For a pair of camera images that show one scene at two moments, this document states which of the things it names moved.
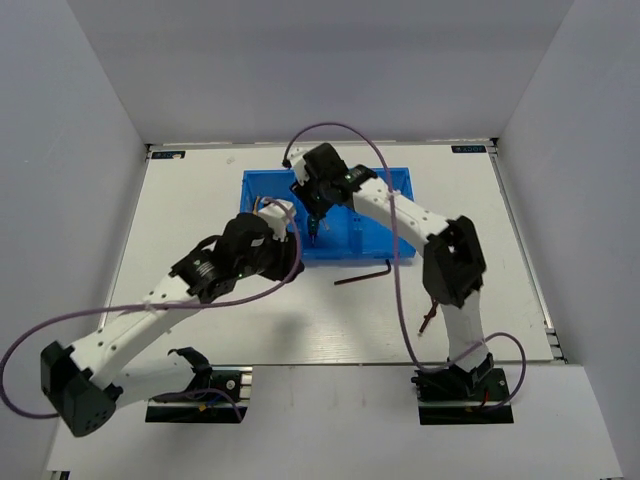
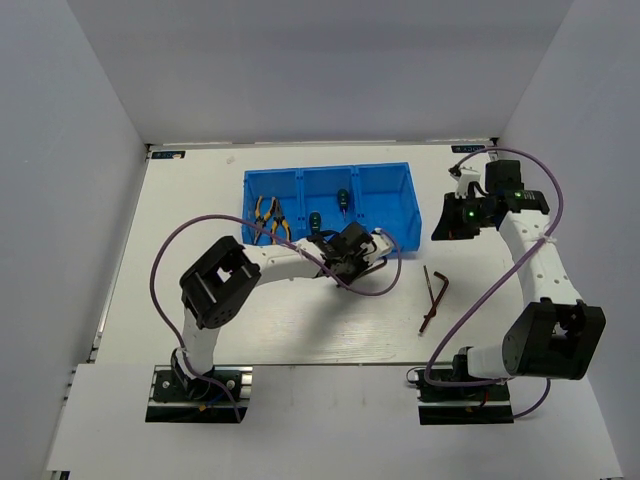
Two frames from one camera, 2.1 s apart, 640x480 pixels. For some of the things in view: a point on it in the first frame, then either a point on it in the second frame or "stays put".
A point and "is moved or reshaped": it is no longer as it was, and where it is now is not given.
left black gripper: (284, 262) -> (348, 280)
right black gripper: (303, 193) -> (448, 227)
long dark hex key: (349, 279) -> (378, 266)
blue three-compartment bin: (352, 233) stays put
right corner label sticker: (468, 148) stays put
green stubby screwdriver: (312, 229) is moved or reshaped
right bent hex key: (430, 314) stays put
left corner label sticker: (176, 155) stays put
